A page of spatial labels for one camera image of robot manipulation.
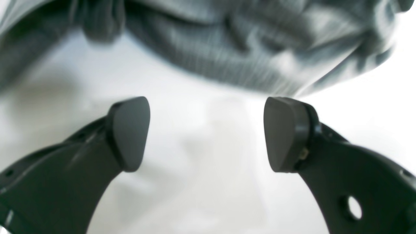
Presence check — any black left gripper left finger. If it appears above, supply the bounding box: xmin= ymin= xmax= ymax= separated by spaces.
xmin=0 ymin=97 xmax=150 ymax=234

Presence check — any grey t-shirt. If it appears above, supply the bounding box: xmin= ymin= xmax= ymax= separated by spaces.
xmin=1 ymin=0 xmax=414 ymax=97

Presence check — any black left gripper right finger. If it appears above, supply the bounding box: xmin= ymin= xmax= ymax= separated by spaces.
xmin=264 ymin=97 xmax=416 ymax=234

